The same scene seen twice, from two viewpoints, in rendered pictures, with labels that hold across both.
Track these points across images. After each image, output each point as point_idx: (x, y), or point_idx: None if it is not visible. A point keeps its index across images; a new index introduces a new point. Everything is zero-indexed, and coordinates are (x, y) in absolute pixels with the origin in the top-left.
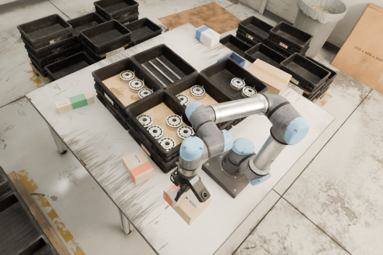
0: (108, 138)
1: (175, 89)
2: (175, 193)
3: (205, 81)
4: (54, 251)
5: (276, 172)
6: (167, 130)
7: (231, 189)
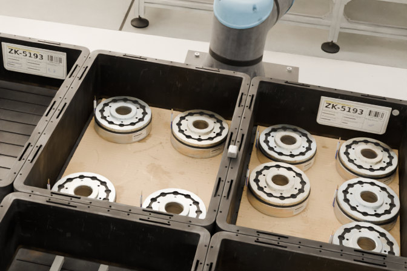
0: None
1: None
2: None
3: (40, 164)
4: None
5: (160, 46)
6: (315, 195)
7: (293, 74)
